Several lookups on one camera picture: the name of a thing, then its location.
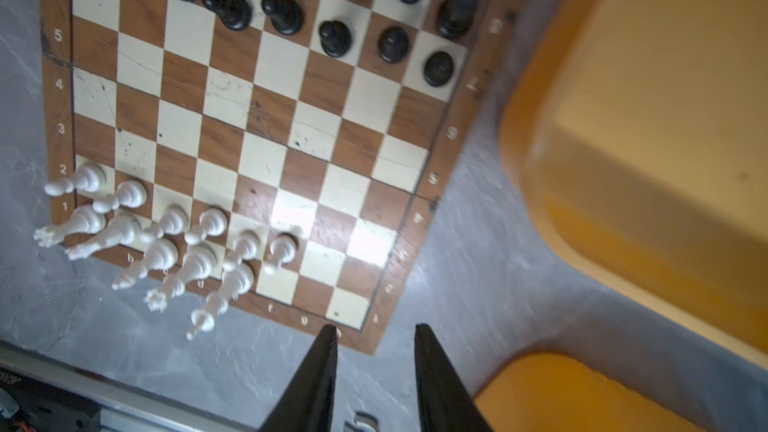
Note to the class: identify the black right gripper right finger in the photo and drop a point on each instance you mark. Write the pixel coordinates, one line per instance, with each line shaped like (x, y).
(443, 401)

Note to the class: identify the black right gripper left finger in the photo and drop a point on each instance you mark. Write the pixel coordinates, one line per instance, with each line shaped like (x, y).
(308, 401)

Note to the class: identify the white king chess piece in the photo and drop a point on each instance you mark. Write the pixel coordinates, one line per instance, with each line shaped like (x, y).
(234, 283)

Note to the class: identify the black pawn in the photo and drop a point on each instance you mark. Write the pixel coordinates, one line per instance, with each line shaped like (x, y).
(438, 69)

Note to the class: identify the white pawn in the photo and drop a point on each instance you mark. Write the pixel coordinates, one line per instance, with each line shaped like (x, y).
(283, 250)

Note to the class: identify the wooden chess board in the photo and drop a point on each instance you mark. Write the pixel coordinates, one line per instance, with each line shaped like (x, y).
(183, 136)

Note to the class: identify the silver wrench on table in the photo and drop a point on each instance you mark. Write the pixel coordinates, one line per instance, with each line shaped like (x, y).
(362, 422)

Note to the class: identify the yellow tray near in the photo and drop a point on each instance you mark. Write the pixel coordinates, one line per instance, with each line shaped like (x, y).
(553, 392)

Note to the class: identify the yellow tray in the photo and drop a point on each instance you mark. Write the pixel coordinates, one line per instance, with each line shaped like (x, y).
(553, 392)
(637, 136)

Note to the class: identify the yellow tray far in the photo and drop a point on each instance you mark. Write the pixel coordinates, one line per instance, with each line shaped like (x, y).
(637, 136)

